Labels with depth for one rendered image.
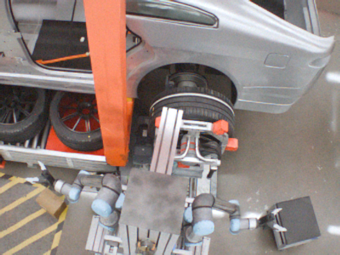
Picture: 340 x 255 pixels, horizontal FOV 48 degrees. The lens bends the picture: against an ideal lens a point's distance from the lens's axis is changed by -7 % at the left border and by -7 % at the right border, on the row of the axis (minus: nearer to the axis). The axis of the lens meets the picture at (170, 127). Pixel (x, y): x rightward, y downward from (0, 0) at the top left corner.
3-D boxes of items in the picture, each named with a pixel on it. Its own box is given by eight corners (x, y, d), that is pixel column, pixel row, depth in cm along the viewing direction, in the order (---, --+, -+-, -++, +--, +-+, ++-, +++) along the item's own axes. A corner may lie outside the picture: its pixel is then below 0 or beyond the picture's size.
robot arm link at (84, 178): (118, 169, 224) (76, 167, 261) (109, 185, 220) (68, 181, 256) (132, 180, 230) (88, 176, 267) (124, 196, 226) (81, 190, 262)
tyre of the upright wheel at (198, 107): (207, 76, 279) (133, 99, 314) (206, 105, 268) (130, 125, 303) (248, 117, 326) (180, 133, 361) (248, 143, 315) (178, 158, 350)
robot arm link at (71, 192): (76, 202, 245) (73, 198, 238) (61, 195, 247) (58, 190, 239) (81, 192, 249) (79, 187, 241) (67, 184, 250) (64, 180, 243)
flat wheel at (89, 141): (116, 85, 392) (116, 71, 371) (128, 146, 364) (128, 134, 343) (50, 96, 381) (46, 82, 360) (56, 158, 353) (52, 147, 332)
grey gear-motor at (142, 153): (155, 131, 394) (157, 114, 363) (151, 172, 375) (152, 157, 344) (136, 129, 394) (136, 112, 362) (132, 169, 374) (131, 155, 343)
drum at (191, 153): (198, 141, 315) (201, 133, 303) (197, 167, 305) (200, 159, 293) (180, 139, 314) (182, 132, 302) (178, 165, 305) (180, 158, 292)
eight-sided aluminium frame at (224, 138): (218, 154, 334) (233, 124, 285) (218, 162, 331) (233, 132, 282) (153, 148, 332) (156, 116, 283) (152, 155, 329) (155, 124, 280)
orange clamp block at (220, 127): (219, 126, 292) (228, 122, 285) (218, 136, 288) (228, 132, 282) (212, 122, 288) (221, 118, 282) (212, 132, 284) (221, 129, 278)
